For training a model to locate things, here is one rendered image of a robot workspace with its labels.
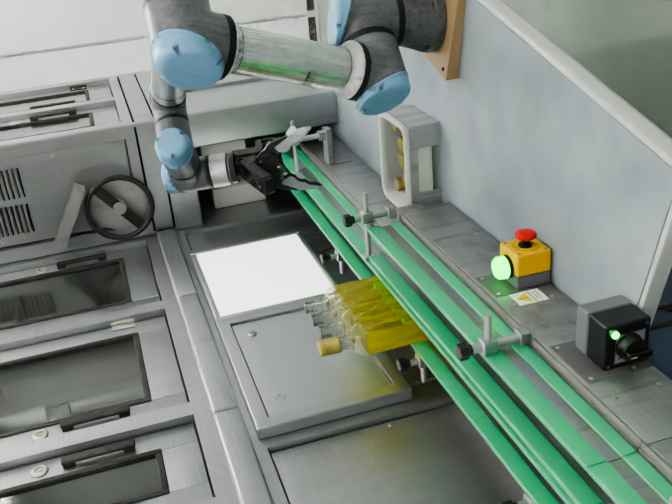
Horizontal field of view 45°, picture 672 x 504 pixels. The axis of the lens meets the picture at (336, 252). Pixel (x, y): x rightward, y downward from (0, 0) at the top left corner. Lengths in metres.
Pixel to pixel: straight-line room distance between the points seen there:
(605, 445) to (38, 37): 4.54
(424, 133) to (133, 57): 3.61
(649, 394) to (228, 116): 1.69
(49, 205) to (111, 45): 2.76
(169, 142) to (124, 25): 3.56
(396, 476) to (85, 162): 1.47
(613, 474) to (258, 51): 0.91
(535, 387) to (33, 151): 1.74
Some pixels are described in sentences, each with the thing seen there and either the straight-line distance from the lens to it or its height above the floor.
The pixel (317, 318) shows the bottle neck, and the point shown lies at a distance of 1.77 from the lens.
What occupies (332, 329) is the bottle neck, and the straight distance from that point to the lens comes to 1.73.
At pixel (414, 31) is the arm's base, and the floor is 0.84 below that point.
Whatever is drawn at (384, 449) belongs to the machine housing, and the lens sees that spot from 1.67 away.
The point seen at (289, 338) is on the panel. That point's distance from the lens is 1.97.
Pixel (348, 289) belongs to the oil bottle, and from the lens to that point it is 1.83.
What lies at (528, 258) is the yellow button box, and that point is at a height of 0.80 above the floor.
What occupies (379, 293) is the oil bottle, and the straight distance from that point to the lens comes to 1.81.
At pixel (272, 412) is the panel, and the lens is 1.73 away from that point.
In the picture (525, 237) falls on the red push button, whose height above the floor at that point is 0.80.
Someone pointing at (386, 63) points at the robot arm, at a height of 0.94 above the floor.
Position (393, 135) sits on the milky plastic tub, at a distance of 2.05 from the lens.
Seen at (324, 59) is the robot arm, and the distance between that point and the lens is 1.57.
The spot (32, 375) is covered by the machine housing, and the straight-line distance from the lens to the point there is 2.14.
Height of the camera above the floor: 1.49
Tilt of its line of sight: 14 degrees down
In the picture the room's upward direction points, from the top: 102 degrees counter-clockwise
